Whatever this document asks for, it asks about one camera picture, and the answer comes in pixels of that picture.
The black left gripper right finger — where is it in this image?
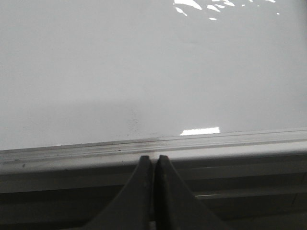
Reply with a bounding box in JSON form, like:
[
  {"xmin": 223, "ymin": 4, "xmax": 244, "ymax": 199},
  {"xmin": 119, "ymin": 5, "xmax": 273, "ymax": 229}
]
[{"xmin": 153, "ymin": 155, "xmax": 231, "ymax": 230}]

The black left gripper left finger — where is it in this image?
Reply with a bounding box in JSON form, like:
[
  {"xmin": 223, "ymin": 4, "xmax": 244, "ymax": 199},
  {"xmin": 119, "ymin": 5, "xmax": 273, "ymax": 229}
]
[{"xmin": 81, "ymin": 156, "xmax": 152, "ymax": 230}]

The white whiteboard with aluminium frame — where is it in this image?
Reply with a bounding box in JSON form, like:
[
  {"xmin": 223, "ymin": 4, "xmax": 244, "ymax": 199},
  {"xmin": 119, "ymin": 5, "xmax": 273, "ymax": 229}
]
[{"xmin": 0, "ymin": 0, "xmax": 307, "ymax": 193}]

